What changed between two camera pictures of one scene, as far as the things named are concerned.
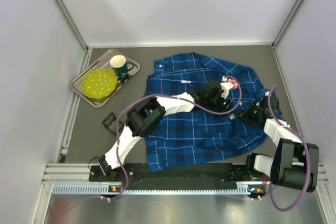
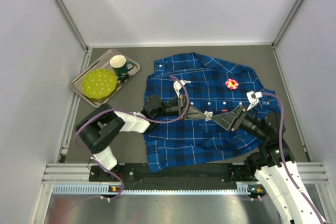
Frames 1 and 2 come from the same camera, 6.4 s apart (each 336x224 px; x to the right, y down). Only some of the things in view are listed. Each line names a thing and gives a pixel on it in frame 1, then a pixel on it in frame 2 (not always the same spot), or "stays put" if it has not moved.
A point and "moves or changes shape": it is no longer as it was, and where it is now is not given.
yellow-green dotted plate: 99,85 stays put
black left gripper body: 226,102 → 182,106
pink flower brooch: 233,82 stays put
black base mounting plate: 138,177 stays put
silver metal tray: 103,62 stays put
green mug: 119,64 stays put
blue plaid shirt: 184,139 stays put
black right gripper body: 247,114 → 239,117
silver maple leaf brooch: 232,116 moves or changes shape
